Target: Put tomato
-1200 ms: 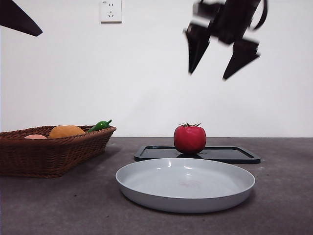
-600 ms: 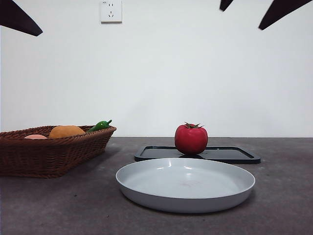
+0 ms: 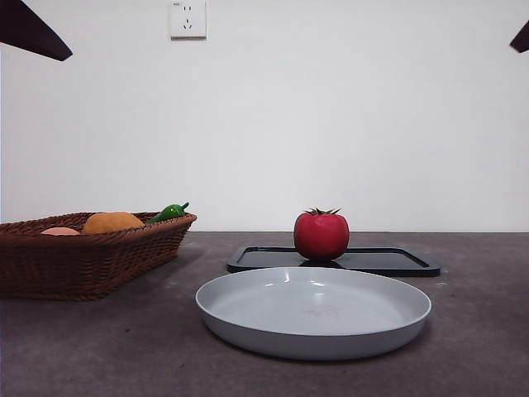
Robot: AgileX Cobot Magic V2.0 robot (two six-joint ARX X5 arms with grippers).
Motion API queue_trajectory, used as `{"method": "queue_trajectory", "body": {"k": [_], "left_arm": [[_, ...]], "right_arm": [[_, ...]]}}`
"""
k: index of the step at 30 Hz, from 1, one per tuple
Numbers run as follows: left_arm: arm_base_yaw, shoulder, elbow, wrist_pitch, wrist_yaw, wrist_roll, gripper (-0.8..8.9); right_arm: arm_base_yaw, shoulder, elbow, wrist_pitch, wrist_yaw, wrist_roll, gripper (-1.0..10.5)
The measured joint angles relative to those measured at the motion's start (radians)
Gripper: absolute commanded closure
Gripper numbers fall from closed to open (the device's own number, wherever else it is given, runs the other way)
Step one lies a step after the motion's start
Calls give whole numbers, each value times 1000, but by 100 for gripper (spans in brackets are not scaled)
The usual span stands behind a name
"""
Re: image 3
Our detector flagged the red tomato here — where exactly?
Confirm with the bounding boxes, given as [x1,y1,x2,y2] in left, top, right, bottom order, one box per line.
[293,207,350,261]

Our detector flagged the orange round fruit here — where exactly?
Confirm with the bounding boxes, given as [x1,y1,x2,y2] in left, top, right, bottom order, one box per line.
[82,211,145,236]

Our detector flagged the green pepper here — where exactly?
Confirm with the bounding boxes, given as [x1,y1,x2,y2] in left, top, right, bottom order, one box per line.
[145,201,190,225]

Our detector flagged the brown wicker basket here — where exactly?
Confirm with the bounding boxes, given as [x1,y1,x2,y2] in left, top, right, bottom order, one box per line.
[0,211,198,302]

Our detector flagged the dark rectangular tray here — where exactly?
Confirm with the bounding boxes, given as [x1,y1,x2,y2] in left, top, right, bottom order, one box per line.
[226,245,441,278]

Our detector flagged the grey round plate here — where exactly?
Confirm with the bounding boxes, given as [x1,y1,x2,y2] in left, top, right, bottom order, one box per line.
[194,265,433,361]

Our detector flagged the white wall socket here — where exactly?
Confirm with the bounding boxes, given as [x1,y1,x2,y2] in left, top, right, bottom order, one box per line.
[169,0,207,41]

